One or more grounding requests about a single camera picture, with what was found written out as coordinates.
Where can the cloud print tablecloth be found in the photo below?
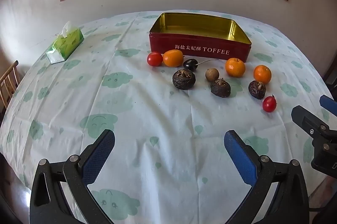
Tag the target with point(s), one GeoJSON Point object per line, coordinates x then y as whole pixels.
{"type": "Point", "coordinates": [147, 118]}

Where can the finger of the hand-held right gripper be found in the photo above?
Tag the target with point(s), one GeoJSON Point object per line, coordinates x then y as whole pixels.
{"type": "Point", "coordinates": [308, 122]}
{"type": "Point", "coordinates": [329, 104]}

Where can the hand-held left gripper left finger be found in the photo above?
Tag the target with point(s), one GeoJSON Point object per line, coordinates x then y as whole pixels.
{"type": "Point", "coordinates": [98, 155]}

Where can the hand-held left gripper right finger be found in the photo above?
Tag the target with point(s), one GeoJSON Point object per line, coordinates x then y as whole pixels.
{"type": "Point", "coordinates": [241, 158]}

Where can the dark wooden chair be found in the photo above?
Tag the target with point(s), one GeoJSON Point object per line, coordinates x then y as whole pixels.
{"type": "Point", "coordinates": [332, 79]}

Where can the dark cherry with stem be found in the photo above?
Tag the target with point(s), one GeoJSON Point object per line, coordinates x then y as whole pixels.
{"type": "Point", "coordinates": [190, 65]}

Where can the red tin box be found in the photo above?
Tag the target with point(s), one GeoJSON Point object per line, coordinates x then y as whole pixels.
{"type": "Point", "coordinates": [200, 48]}

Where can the green tissue pack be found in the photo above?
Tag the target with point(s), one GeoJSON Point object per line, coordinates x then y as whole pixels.
{"type": "Point", "coordinates": [67, 43]}

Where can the dark water chestnut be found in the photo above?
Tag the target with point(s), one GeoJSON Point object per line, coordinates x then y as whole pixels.
{"type": "Point", "coordinates": [257, 89]}
{"type": "Point", "coordinates": [183, 78]}
{"type": "Point", "coordinates": [220, 88]}

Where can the brown longan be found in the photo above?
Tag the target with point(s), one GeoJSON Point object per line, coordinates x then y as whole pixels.
{"type": "Point", "coordinates": [212, 74]}

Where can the mandarin orange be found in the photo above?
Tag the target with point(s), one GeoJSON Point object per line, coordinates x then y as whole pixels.
{"type": "Point", "coordinates": [235, 67]}
{"type": "Point", "coordinates": [262, 74]}

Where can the round cherry tomato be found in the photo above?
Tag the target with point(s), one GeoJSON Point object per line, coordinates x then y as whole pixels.
{"type": "Point", "coordinates": [154, 59]}

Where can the oval orange kumquat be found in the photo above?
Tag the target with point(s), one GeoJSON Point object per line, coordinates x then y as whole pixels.
{"type": "Point", "coordinates": [173, 58]}

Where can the light wooden chair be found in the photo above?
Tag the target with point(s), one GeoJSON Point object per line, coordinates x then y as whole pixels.
{"type": "Point", "coordinates": [8, 81]}

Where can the oval cherry tomato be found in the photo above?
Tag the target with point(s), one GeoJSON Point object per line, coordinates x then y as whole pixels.
{"type": "Point", "coordinates": [269, 103]}

